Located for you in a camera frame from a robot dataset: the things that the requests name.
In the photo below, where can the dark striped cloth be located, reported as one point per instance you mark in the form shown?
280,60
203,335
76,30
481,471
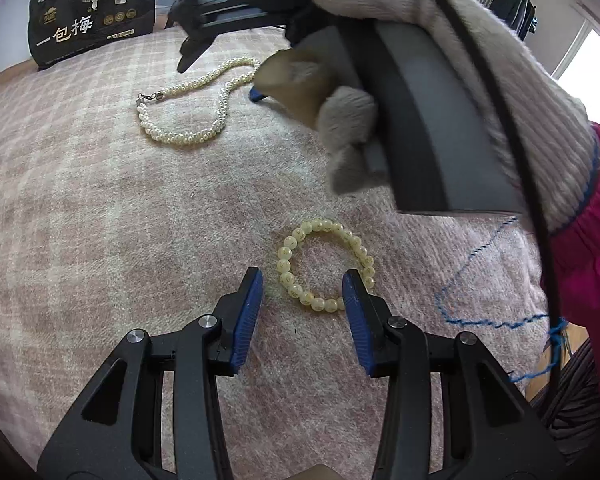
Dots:
575,410

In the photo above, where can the black snack bag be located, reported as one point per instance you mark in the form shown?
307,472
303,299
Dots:
90,15

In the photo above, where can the person's right forearm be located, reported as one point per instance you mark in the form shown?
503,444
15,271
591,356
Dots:
590,260

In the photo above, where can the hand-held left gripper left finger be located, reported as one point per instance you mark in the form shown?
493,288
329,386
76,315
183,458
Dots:
247,320

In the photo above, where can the dark hanging clothes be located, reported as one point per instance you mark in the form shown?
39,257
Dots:
515,2

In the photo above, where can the person's right hand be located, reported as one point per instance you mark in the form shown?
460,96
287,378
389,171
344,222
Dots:
530,110

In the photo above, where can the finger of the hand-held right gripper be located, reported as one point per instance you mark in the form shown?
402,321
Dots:
230,15
257,95

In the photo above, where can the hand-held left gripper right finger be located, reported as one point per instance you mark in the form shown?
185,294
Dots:
357,330

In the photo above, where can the window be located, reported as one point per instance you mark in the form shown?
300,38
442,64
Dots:
590,60

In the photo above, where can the pink plaid blanket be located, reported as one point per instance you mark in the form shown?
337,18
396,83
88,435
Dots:
105,210

